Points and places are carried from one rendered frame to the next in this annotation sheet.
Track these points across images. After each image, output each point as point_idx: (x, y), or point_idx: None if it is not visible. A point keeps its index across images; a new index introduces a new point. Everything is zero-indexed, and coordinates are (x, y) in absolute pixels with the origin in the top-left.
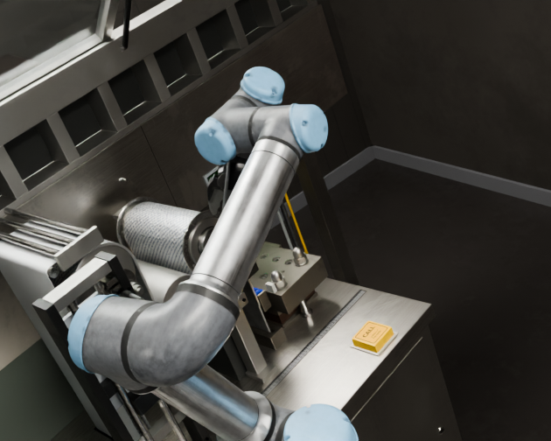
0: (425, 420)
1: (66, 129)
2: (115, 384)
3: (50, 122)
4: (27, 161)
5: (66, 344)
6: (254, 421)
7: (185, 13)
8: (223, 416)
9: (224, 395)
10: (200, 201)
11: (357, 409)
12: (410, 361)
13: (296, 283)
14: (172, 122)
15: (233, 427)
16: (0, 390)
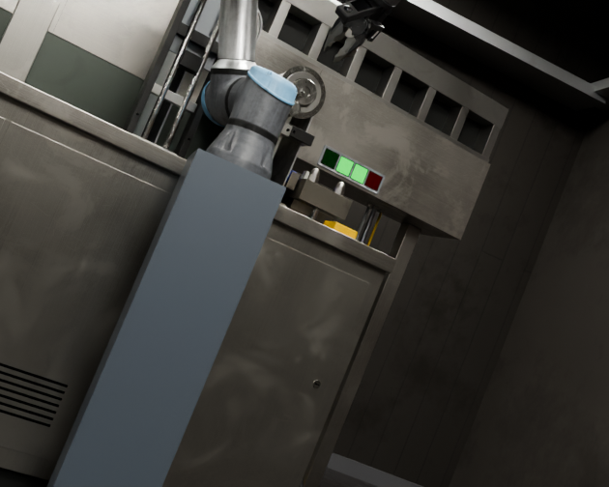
0: (314, 349)
1: (282, 32)
2: (188, 29)
3: (282, 3)
4: None
5: None
6: (246, 57)
7: (404, 56)
8: (237, 21)
9: (249, 11)
10: (308, 156)
11: (285, 242)
12: (346, 283)
13: (323, 188)
14: (339, 93)
15: (234, 39)
16: (103, 75)
